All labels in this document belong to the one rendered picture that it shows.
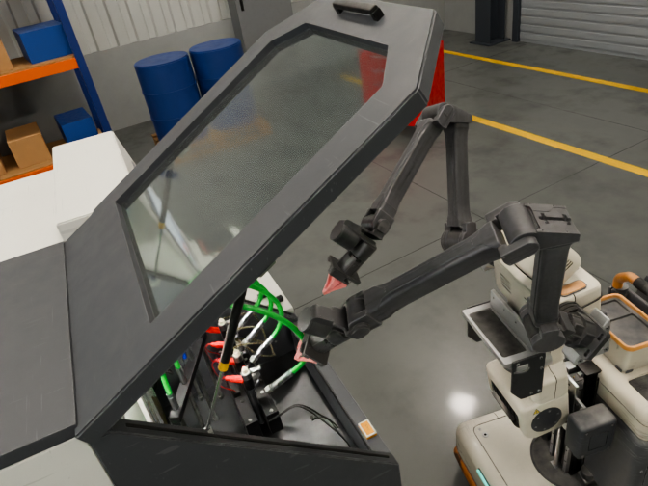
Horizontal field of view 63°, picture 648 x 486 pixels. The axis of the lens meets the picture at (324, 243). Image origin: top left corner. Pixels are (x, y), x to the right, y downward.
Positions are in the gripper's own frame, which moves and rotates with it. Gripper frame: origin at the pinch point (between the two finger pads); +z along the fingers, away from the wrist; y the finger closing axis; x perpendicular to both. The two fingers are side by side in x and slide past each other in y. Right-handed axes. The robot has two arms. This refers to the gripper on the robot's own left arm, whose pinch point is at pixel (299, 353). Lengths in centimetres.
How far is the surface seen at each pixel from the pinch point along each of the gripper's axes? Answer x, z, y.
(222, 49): -63, 248, -424
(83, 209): -62, 27, -23
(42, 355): -51, 6, 25
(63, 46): -193, 332, -380
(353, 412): 27.1, 12.0, 0.7
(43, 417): -45, -5, 38
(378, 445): 31.5, 4.0, 10.2
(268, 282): 4, 51, -52
